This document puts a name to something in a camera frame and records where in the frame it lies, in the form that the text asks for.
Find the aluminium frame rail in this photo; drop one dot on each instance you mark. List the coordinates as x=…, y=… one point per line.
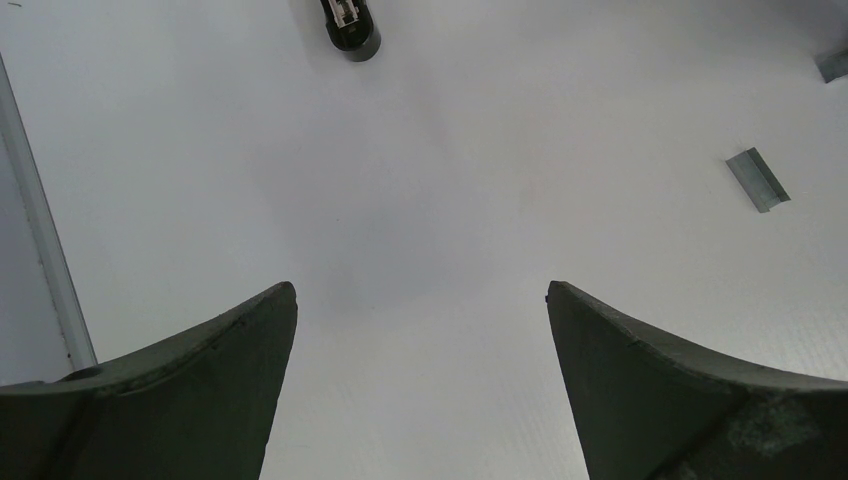
x=44, y=335

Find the silver staple strip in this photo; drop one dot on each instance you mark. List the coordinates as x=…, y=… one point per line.
x=757, y=180
x=832, y=66

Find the black stapler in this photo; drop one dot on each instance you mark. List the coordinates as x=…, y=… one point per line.
x=352, y=29

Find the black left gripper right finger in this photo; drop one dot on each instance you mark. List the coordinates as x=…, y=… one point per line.
x=648, y=404

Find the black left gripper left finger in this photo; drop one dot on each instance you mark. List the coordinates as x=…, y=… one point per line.
x=197, y=405

